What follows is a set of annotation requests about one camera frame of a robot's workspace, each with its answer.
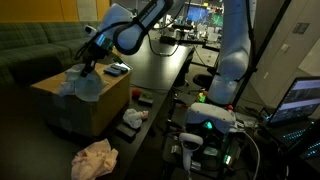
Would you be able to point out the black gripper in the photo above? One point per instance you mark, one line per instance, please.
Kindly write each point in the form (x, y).
(95, 55)

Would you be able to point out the white bluish cloth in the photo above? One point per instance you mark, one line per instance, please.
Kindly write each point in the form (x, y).
(86, 86)

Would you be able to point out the blue knitted cloth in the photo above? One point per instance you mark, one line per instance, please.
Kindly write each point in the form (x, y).
(111, 71)

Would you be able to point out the dark grey felt duster block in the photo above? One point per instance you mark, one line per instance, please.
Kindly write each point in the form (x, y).
(119, 68)

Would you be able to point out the red turnip plushie green leaves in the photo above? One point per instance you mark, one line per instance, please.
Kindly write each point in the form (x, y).
(135, 93)

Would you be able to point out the white cloth pink patch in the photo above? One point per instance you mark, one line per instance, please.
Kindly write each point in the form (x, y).
(133, 118)

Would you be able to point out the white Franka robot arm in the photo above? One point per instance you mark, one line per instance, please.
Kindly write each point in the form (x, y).
(233, 60)

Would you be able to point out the large cardboard box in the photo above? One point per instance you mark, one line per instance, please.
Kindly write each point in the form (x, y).
(106, 103)

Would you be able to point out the black electronics box green light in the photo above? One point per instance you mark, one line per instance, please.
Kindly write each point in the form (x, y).
(213, 156)

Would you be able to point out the green plaid sofa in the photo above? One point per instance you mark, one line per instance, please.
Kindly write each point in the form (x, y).
(33, 43)

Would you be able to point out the flat black block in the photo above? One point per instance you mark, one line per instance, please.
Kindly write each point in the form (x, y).
(126, 130)

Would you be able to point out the black office stool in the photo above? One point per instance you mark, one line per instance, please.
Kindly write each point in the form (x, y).
(201, 81)

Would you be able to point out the small yellow green item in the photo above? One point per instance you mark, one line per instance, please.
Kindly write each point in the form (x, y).
(201, 97)

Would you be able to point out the blue lit background monitor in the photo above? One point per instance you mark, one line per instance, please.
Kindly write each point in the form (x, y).
(198, 15)

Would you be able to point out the white VR controller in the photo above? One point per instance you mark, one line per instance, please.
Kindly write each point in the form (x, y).
(188, 146)

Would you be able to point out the white VR headset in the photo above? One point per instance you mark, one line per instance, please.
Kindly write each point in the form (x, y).
(210, 115)

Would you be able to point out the open laptop bright screen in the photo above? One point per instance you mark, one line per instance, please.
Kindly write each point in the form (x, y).
(300, 100)

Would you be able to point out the white wall switch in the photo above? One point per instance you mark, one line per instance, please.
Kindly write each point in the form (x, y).
(285, 47)

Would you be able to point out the grey wall sign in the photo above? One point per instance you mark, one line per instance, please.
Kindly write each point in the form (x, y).
(301, 27)

